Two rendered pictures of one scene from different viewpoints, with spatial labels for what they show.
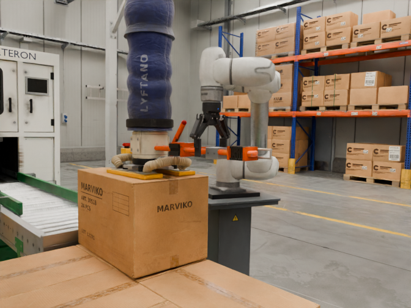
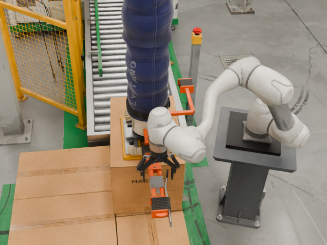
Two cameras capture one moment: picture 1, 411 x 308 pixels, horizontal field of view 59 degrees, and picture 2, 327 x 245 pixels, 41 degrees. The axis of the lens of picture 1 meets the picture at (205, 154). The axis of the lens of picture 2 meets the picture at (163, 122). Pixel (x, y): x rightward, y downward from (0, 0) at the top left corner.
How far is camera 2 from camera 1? 1.70 m
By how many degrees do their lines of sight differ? 48
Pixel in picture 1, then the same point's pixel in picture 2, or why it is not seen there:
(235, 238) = (249, 176)
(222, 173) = (248, 122)
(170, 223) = (144, 189)
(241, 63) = (170, 143)
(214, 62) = (153, 130)
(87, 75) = not seen: outside the picture
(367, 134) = not seen: outside the picture
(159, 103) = (146, 101)
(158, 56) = (146, 64)
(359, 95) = not seen: outside the picture
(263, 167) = (283, 140)
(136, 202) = (112, 177)
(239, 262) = (250, 193)
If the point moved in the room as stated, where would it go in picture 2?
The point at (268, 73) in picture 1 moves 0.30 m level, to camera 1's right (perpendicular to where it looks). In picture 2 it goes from (190, 161) to (259, 197)
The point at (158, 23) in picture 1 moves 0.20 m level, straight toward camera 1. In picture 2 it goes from (144, 39) to (120, 60)
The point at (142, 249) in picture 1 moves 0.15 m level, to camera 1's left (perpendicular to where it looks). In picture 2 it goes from (119, 201) to (99, 188)
